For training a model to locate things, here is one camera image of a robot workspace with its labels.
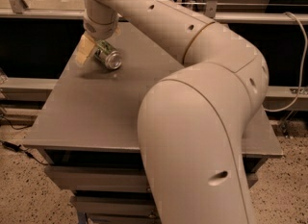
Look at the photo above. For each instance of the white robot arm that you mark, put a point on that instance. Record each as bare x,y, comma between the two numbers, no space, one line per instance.
191,123

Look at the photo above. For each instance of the grey drawer cabinet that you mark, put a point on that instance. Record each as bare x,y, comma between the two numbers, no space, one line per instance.
91,118

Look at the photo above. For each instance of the upper grey drawer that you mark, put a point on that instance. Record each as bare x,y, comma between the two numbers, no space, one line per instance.
98,179

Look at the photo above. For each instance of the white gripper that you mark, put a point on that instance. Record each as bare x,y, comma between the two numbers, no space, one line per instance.
100,29

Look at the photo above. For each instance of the metal railing frame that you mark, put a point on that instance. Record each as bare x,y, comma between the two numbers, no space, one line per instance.
41,8

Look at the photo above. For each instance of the grey drawer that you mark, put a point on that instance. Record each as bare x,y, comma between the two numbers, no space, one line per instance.
98,179
115,206

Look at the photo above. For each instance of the lower grey drawer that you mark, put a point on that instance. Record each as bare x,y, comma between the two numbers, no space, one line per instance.
115,206

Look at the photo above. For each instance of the green soda can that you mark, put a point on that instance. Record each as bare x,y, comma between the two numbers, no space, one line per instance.
108,55

